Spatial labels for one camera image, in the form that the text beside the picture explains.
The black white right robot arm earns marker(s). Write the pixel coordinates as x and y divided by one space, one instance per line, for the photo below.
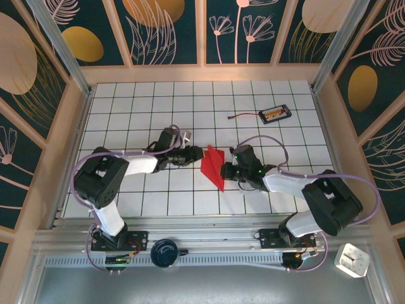
332 202

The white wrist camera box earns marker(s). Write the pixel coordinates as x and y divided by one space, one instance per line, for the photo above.
187 135
233 158

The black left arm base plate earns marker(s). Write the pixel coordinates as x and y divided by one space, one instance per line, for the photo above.
136 239

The dark blue mug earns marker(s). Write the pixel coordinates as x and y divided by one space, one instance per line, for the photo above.
163 253

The black battery pack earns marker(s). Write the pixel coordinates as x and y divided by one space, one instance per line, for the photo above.
274 114

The small circuit board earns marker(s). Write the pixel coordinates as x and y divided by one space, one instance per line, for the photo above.
305 255
118 260

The aluminium side rail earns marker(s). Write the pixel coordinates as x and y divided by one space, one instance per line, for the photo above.
327 126
82 120

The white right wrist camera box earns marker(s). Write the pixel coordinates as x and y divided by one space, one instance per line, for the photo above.
233 158

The aluminium front rail frame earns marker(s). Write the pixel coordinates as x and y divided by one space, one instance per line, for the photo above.
205 232

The white square clock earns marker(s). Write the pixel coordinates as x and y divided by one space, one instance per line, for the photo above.
352 260

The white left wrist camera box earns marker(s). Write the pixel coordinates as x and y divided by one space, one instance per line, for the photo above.
187 135

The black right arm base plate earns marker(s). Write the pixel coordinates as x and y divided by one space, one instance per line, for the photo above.
269 237

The aluminium corner post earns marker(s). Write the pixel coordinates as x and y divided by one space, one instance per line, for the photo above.
64 52
338 47

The red cloth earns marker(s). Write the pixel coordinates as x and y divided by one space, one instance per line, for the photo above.
212 164

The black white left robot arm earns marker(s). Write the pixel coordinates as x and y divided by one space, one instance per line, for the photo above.
98 180

